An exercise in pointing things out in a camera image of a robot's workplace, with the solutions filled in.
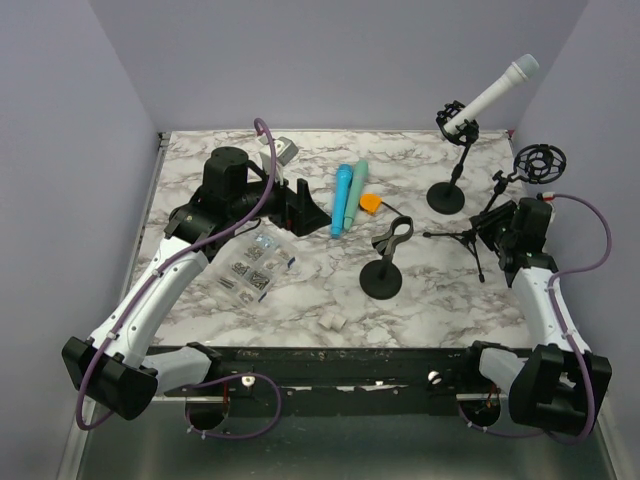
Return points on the orange tape measure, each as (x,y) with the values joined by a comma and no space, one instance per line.
(370,203)

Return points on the white microphone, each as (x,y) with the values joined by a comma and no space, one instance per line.
(518,72)

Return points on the mint green microphone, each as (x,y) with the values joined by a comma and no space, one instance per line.
(359,176)

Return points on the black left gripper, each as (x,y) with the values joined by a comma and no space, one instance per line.
(298,212)

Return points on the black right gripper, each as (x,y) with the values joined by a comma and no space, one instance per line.
(485,224)

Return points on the clear plastic screw box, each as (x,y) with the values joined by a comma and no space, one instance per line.
(249,266)

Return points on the black round-base microphone stand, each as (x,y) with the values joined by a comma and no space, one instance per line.
(381,279)

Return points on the blue microphone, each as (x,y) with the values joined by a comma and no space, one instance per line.
(343,181)

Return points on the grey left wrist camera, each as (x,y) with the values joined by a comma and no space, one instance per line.
(286,151)

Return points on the black shock-mount tripod stand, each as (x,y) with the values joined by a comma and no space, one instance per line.
(536,164)

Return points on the small white plastic fitting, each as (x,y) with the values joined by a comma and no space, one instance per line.
(332,321)

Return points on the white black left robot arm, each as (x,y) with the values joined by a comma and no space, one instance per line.
(113,366)

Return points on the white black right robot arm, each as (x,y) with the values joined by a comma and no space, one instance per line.
(560,387)

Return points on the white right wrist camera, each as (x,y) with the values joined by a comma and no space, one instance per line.
(548,199)

